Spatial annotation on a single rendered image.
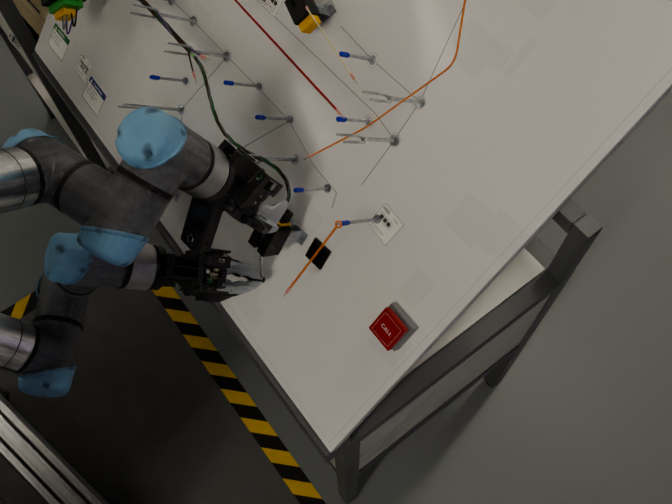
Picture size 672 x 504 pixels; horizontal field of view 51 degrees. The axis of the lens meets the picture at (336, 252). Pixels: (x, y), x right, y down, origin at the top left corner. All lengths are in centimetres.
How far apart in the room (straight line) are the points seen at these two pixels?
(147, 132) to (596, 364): 179
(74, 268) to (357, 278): 44
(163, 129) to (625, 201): 204
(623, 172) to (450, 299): 172
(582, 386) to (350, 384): 123
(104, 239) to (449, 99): 53
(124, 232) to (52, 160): 13
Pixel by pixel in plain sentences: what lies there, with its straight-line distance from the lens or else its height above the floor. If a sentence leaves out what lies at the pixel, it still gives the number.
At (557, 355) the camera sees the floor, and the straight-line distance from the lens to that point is 235.
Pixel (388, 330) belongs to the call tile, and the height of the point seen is 110.
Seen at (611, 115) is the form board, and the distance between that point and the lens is 98.
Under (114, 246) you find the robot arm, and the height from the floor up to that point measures 140.
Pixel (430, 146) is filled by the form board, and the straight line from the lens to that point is 109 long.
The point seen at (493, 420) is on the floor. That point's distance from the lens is 225.
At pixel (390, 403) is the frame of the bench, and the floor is 80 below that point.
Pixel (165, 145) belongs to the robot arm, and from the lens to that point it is 86.
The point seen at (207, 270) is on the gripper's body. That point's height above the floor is 113.
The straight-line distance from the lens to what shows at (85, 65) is 171.
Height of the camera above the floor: 215
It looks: 63 degrees down
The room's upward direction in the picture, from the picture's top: 3 degrees counter-clockwise
